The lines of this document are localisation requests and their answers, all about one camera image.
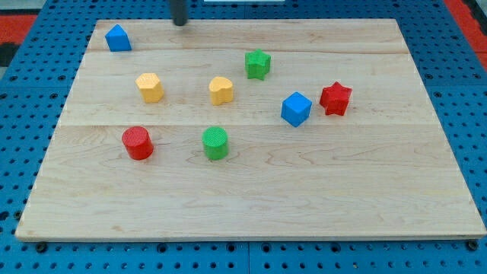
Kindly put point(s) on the yellow heart block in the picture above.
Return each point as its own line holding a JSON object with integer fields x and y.
{"x": 221, "y": 90}

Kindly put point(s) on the green cylinder block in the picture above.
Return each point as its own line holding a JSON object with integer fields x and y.
{"x": 215, "y": 143}

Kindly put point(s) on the light wooden board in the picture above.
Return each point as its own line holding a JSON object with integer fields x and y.
{"x": 384, "y": 171}

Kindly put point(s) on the blue cube block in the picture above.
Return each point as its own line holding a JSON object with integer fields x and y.
{"x": 296, "y": 109}

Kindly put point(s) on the green star block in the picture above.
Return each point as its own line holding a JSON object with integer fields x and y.
{"x": 257, "y": 64}

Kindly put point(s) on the red star block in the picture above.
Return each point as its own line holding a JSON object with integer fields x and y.
{"x": 335, "y": 99}

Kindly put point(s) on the red cylinder block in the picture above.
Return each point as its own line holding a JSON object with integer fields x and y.
{"x": 137, "y": 143}

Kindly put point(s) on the yellow hexagon block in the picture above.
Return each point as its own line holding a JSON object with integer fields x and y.
{"x": 150, "y": 87}

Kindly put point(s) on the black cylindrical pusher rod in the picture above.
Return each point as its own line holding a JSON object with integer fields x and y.
{"x": 178, "y": 12}

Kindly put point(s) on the blue pentagon block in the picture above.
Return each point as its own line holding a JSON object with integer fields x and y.
{"x": 117, "y": 39}

